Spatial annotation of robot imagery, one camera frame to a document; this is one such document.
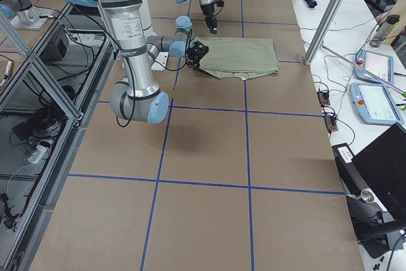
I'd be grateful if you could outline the lower blue teach pendant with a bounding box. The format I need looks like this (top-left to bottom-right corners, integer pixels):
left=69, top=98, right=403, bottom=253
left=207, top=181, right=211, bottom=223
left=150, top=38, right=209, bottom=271
left=350, top=83, right=404, bottom=126

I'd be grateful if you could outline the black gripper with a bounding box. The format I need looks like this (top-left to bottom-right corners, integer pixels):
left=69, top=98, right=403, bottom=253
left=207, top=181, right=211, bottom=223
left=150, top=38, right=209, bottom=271
left=200, top=3, right=218, bottom=34
left=186, top=49, right=200, bottom=67

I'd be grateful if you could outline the clear water bottle green lid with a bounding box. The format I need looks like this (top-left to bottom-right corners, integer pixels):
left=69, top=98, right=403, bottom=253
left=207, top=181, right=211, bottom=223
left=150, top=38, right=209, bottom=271
left=369, top=14, right=400, bottom=48

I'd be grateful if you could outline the upper blue teach pendant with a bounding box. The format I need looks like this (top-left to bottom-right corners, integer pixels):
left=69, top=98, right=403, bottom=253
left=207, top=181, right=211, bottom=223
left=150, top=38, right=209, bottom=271
left=356, top=50, right=394, bottom=84

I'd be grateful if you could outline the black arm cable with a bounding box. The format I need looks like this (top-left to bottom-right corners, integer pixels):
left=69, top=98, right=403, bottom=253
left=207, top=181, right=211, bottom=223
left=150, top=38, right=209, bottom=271
left=115, top=29, right=195, bottom=128

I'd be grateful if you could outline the aluminium frame post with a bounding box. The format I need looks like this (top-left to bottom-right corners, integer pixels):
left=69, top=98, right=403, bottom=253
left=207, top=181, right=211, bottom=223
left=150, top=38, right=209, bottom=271
left=303, top=0, right=343, bottom=65

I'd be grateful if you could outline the blue teach pendant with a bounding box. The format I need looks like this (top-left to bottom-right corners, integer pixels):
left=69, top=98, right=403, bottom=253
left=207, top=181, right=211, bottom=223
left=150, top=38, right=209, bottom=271
left=350, top=83, right=404, bottom=126
left=356, top=50, right=394, bottom=84

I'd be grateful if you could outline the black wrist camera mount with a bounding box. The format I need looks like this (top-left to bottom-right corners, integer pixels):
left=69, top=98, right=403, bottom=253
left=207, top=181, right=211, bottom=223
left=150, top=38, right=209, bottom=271
left=215, top=0, right=225, bottom=8
left=190, top=41, right=209, bottom=62

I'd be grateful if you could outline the reacher grabber stick white claw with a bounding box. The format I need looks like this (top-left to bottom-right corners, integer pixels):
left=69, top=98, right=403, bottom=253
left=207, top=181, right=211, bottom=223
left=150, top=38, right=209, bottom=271
left=320, top=44, right=406, bottom=100

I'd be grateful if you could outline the orange black connector board upper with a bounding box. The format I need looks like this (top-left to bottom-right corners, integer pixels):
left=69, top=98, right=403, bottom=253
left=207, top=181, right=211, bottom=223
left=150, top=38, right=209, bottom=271
left=317, top=91, right=331, bottom=107

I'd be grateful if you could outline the second robot base left background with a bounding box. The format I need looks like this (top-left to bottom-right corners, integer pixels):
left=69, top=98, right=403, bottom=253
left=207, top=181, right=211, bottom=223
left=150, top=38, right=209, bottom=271
left=1, top=0, right=53, bottom=30

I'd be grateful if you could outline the orange black connector board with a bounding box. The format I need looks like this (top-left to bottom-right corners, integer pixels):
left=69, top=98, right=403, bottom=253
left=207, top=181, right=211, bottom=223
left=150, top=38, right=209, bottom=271
left=317, top=91, right=331, bottom=107
left=324, top=113, right=338, bottom=134

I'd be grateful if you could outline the black monitor on stand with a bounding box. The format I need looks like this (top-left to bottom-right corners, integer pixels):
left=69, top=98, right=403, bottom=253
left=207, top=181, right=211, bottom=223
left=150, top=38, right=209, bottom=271
left=332, top=123, right=405, bottom=258

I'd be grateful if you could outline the orange black connector board lower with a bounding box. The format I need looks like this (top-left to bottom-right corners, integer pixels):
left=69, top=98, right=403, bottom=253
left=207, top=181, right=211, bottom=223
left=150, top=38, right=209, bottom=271
left=324, top=113, right=338, bottom=134

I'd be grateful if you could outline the aluminium frame rail left side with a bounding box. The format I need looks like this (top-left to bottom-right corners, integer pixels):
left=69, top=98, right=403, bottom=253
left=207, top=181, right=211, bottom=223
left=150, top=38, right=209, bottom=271
left=1, top=4, right=114, bottom=270

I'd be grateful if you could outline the olive green long-sleeve shirt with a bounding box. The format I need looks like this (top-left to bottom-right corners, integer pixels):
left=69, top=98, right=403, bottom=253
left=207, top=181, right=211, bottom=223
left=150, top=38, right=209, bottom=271
left=199, top=37, right=280, bottom=80

